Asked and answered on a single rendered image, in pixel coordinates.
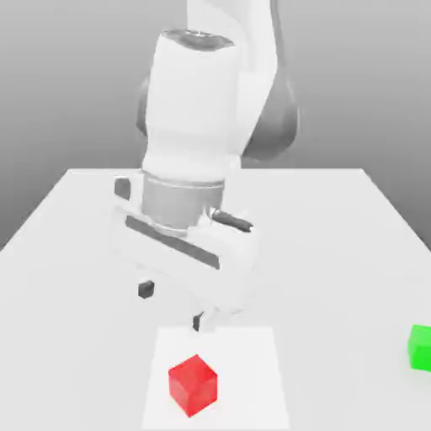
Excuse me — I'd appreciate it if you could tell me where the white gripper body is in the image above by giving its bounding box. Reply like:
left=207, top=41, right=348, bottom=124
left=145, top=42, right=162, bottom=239
left=110, top=201, right=262, bottom=316

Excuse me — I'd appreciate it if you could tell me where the small red cube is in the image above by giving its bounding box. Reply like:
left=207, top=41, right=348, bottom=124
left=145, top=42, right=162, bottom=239
left=168, top=354, right=219, bottom=419

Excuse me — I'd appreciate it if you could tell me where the small green cube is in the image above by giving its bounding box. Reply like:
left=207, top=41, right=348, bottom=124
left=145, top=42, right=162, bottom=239
left=407, top=323, right=431, bottom=373

